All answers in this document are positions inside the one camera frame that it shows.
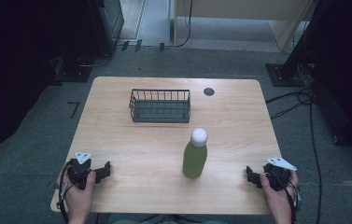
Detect left hand-held gripper cable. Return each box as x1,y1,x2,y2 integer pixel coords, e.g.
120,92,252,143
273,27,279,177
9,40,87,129
57,159,76,224

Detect dark cabinet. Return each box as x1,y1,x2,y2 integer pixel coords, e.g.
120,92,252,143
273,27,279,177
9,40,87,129
86,0,125,61

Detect thin black hanging cable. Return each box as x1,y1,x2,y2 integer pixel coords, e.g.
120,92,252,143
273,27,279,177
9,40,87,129
175,0,194,49

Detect black wire basket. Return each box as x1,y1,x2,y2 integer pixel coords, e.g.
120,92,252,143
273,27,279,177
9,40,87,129
128,88,192,124

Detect person's right hand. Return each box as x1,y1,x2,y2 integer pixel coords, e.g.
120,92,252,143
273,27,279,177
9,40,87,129
259,169,300,218

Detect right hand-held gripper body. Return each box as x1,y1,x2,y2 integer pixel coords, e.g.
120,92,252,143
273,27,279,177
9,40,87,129
262,156,298,192

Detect right hand-held gripper cable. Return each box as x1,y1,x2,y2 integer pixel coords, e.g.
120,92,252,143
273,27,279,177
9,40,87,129
270,170,303,224

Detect green bottle with white cap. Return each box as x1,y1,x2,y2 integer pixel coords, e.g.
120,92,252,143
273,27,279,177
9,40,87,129
181,127,209,180

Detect hand-held gripper cable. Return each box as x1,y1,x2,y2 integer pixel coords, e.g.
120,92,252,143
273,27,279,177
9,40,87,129
57,159,76,224
270,170,303,224

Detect black stand with base plate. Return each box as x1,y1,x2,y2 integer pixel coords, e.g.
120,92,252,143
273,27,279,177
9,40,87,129
265,0,322,88

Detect dark stand base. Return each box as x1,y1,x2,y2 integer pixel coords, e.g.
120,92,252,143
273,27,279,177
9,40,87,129
51,55,94,84

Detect person's clothing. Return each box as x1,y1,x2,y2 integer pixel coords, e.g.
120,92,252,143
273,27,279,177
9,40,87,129
107,213,229,224

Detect light wooden furniture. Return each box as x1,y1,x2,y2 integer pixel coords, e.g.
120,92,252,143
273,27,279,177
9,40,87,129
172,0,318,52

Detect long black floor cable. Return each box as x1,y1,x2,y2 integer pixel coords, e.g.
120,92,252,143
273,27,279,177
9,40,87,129
265,87,323,224

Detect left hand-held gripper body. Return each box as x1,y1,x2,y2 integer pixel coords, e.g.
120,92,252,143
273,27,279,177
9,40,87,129
66,151,99,190

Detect person's left hand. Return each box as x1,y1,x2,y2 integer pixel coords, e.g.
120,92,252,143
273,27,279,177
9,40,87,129
56,167,97,218

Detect black curtain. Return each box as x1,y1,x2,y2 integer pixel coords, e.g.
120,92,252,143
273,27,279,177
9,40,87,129
0,0,106,166
303,0,352,160

